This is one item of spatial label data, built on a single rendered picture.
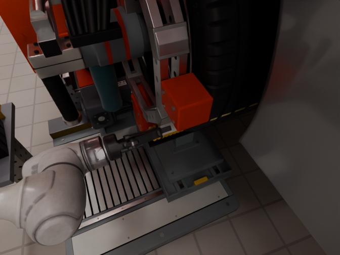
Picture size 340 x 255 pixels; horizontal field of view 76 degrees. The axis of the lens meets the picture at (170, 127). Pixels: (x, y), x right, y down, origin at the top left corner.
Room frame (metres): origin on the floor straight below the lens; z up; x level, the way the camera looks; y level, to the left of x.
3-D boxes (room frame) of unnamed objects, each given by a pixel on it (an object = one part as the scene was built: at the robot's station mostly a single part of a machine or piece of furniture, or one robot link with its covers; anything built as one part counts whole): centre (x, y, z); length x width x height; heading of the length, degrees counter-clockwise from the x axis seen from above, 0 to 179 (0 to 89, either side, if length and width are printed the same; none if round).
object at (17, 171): (0.52, 0.75, 0.21); 0.10 x 0.10 x 0.42; 23
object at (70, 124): (0.36, 0.25, 0.83); 0.04 x 0.04 x 0.16
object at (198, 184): (0.68, -0.06, 0.13); 0.50 x 0.36 x 0.10; 23
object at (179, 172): (0.68, -0.06, 0.32); 0.40 x 0.30 x 0.28; 23
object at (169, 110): (0.32, -0.03, 0.85); 0.09 x 0.08 x 0.07; 23
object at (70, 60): (0.37, 0.22, 0.93); 0.09 x 0.05 x 0.05; 113
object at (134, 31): (0.58, 0.17, 0.85); 0.21 x 0.14 x 0.14; 113
